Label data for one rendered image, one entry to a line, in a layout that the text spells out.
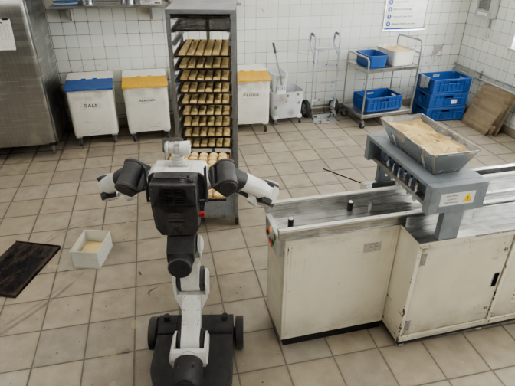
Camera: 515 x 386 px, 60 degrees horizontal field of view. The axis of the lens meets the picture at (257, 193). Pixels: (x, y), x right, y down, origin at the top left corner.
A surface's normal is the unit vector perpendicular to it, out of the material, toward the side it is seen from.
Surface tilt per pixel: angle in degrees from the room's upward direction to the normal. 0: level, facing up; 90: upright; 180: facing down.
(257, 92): 92
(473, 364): 0
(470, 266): 90
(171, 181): 1
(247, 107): 92
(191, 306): 48
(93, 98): 94
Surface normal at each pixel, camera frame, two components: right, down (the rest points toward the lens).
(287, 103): 0.29, 0.55
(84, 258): -0.05, 0.50
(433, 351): 0.01, -0.87
